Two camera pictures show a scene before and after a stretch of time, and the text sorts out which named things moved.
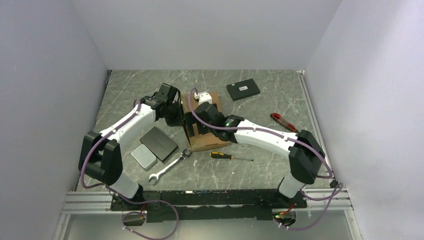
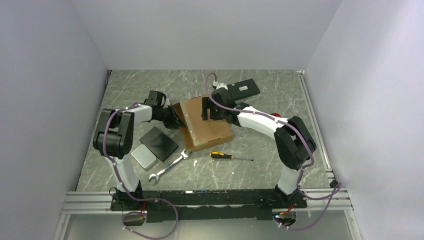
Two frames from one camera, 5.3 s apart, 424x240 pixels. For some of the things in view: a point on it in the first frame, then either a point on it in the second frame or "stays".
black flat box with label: [242, 89] stays
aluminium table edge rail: [312, 107] stays
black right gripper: [190, 119] → [207, 103]
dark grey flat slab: [159, 143] stays
